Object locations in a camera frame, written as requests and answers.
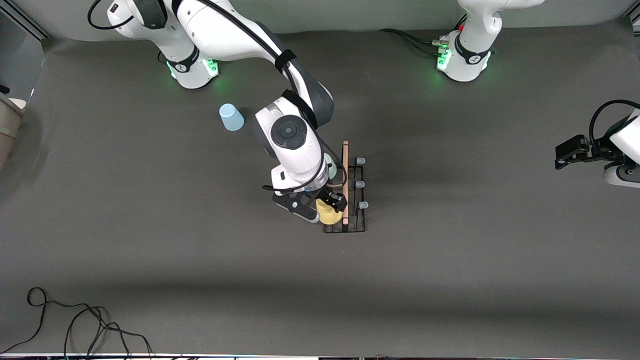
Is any yellow plastic cup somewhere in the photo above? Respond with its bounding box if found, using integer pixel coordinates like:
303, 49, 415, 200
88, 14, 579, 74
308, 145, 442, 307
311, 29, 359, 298
315, 197, 346, 226

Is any pale green plastic cup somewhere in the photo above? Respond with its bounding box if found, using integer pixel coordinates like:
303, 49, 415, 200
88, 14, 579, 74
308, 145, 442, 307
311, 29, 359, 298
322, 152, 339, 182

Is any black wire cup holder rack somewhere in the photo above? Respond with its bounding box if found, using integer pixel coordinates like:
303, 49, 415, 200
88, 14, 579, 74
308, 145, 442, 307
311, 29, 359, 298
320, 140, 369, 234

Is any light blue plastic cup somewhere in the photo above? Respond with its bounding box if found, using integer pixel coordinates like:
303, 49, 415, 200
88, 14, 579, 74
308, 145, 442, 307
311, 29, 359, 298
218, 103, 245, 132

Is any dark grey table mat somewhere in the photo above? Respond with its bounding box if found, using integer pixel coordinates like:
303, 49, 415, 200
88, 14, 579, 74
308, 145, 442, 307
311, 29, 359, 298
0, 20, 640, 357

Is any beige box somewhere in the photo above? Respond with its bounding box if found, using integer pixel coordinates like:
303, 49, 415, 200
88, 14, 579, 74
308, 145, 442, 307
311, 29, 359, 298
0, 92, 27, 171

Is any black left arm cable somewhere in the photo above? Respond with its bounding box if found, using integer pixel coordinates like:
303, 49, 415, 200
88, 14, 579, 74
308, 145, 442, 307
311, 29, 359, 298
590, 100, 640, 146

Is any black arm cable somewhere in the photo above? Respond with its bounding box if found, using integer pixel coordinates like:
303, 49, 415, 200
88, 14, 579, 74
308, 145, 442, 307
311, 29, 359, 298
590, 100, 640, 146
87, 0, 348, 193

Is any black left base cable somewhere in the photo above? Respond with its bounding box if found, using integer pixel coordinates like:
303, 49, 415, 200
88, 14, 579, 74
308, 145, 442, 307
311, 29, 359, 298
377, 27, 451, 56

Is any loose coiled black cable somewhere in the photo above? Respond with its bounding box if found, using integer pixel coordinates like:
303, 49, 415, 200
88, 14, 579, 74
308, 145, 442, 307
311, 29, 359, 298
0, 286, 156, 360

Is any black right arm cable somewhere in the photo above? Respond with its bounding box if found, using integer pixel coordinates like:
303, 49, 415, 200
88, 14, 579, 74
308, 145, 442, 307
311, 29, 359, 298
87, 0, 348, 193

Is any black frame rail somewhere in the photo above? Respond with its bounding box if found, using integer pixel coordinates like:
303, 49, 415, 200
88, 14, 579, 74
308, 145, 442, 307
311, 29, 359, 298
0, 7, 53, 40

